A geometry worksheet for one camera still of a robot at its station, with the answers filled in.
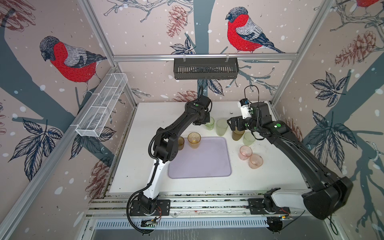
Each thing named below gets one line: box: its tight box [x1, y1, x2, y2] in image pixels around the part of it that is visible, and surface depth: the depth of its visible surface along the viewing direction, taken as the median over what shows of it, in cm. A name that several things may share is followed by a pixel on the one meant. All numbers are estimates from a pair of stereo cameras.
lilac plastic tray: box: [168, 136, 232, 179], surface depth 93 cm
